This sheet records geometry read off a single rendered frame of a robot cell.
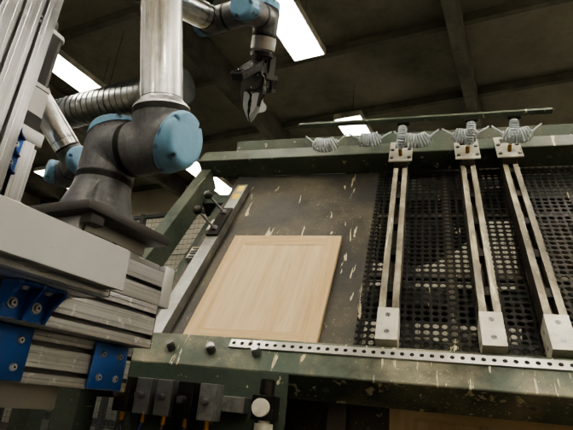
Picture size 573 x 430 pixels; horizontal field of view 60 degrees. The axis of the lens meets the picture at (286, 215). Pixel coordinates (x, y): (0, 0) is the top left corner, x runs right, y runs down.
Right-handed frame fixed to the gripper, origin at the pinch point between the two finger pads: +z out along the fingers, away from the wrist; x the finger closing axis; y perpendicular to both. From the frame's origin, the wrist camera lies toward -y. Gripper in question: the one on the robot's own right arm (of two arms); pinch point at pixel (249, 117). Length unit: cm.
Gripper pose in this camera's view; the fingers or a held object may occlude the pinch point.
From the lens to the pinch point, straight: 156.0
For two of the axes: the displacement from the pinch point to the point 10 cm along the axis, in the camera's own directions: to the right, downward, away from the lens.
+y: 5.9, -0.4, 8.0
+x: -7.9, -2.0, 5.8
